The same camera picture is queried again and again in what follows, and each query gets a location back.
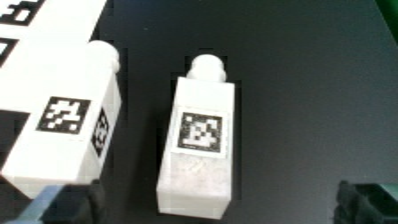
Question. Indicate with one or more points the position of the white table leg near right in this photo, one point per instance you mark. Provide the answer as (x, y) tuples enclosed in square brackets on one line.
[(71, 102)]

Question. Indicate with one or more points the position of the white sheet with tags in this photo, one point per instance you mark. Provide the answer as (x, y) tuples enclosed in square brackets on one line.
[(45, 29)]

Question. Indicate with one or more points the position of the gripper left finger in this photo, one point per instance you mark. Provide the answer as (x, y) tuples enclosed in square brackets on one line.
[(68, 204)]

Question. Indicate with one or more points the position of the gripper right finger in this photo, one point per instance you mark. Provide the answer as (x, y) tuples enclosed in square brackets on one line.
[(366, 203)]

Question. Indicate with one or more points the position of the white table leg with tag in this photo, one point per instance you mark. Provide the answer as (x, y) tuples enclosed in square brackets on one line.
[(194, 184)]

